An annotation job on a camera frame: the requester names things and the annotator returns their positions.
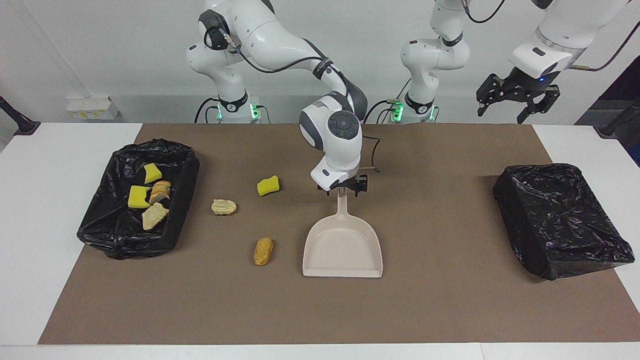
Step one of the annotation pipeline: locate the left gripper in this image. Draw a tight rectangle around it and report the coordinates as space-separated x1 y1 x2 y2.
475 67 561 125

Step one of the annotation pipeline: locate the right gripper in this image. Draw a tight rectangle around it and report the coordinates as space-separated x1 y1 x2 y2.
317 174 369 197

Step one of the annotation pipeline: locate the beige plastic dustpan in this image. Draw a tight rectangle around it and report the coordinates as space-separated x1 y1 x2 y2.
302 187 384 279

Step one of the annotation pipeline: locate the black bag-lined bin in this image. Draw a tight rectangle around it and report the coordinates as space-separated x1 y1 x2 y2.
76 138 201 260
492 162 636 282

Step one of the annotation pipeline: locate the golden fried bread roll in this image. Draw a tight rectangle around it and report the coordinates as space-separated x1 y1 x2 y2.
253 237 275 267

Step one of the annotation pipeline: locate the black stand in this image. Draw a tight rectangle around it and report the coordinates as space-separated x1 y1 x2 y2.
598 99 640 139
0 95 41 137

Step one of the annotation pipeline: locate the flat pale bread piece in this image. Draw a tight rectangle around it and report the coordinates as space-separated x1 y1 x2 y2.
210 198 238 217

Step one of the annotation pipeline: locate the sliced bread loaf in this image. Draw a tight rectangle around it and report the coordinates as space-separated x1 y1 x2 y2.
148 180 173 206

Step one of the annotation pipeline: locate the black cable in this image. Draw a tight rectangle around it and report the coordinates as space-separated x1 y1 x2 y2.
218 27 351 99
361 133 382 174
193 96 221 125
570 20 640 72
462 0 507 25
361 98 402 125

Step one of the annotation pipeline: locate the white wall socket box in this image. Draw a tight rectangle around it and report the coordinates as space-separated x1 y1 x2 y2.
65 96 120 121

